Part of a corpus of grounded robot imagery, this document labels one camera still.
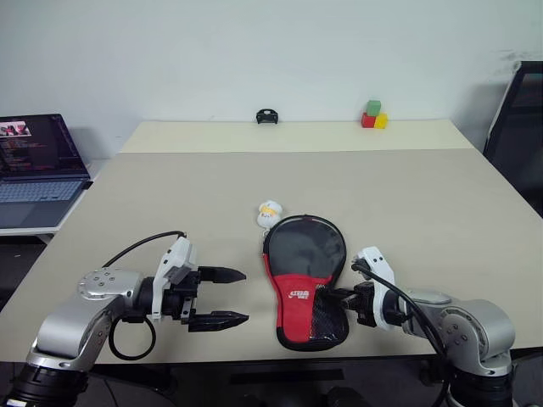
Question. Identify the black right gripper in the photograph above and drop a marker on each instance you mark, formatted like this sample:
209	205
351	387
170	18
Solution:
362	303

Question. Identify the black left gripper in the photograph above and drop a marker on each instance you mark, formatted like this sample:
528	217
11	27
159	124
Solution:
186	292

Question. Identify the red black paddle case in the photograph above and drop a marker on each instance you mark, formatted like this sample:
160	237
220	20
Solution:
297	309

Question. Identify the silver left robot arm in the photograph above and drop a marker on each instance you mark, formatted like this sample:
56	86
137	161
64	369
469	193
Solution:
72	322

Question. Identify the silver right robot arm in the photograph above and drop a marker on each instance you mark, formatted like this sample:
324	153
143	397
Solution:
466	326

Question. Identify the white yellow plush charm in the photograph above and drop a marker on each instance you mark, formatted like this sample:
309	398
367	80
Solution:
268	210

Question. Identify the dark rounded shape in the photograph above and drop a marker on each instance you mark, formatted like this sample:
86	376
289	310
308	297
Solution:
345	397

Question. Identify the red cube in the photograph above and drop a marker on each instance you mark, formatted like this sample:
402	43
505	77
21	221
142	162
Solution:
367	120

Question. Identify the yellow cube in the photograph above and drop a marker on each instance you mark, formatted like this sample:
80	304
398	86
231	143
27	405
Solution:
382	121

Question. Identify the small black plastic object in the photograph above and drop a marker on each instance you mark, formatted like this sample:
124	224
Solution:
267	117

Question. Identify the green cube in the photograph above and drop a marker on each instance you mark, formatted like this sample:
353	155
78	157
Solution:
373	107

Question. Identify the open dark laptop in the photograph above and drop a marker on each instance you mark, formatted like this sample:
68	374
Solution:
38	169

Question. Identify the black mesh office chair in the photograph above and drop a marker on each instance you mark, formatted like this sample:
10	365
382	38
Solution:
519	127

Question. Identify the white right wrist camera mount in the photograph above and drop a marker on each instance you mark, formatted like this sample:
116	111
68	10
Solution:
379	265

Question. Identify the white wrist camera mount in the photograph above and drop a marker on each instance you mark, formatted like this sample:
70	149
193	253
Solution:
379	265
178	256

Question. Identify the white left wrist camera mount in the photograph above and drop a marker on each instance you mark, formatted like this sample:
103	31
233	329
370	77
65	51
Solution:
178	256

